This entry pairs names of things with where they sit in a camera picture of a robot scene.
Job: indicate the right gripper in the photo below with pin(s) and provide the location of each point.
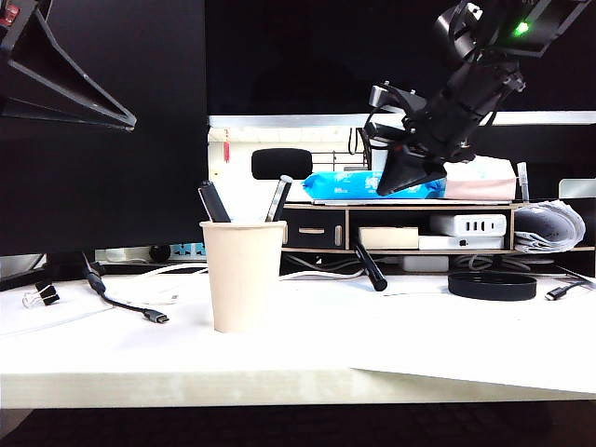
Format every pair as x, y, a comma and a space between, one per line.
437, 139

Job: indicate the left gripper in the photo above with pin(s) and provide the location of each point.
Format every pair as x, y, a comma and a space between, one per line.
14, 25

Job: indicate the black deli marker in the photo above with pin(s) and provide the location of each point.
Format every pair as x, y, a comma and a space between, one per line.
370, 266

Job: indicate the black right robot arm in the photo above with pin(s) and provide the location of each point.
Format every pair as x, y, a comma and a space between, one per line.
484, 79

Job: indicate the black capped marker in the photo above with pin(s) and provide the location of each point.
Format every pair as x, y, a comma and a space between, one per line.
214, 202

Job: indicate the beige paper cup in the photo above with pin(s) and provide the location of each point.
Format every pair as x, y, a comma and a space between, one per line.
242, 279

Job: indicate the beige cardboard box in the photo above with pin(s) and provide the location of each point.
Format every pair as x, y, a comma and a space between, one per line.
391, 238

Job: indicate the blue wet wipes pack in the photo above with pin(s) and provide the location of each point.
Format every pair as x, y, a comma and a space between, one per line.
340, 186

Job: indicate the pink tissue pack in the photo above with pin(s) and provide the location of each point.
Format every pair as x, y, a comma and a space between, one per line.
484, 186

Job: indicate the white multiport charger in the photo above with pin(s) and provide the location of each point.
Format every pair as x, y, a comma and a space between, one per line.
465, 226

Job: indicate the flat white box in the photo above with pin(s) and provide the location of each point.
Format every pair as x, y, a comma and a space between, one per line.
442, 243

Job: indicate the large black monitor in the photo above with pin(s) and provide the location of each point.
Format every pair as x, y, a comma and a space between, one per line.
116, 186

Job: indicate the white power brick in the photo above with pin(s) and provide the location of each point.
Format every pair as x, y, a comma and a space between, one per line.
426, 264

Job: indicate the black wooden desk organizer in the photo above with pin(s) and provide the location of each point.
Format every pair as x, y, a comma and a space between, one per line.
316, 228

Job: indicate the black chair headrest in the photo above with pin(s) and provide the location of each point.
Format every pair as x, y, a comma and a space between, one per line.
279, 164

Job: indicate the black pen silver clip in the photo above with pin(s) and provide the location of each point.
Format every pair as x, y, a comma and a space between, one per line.
279, 198

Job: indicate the black round lid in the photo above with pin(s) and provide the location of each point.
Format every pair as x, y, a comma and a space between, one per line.
491, 286

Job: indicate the black screen panel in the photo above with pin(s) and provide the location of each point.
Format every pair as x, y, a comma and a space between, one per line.
549, 149

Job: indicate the rolled printed paper stack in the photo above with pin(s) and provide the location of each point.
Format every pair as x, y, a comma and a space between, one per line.
549, 228

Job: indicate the red hanging ornament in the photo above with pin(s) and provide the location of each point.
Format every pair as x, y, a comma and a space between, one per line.
226, 151

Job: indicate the black monitor silver bezel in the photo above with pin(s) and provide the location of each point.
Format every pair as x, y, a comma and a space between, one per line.
302, 56

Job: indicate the black round plug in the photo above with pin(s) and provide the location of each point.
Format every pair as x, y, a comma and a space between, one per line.
160, 253

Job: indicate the silver metal stand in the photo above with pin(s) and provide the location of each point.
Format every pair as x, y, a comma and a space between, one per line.
577, 188

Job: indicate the black binder clip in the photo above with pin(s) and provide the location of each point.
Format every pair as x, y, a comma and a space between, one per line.
49, 294

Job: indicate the white paper stack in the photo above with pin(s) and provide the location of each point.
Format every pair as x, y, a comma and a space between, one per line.
46, 316

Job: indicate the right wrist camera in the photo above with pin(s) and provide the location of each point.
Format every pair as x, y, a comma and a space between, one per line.
386, 98

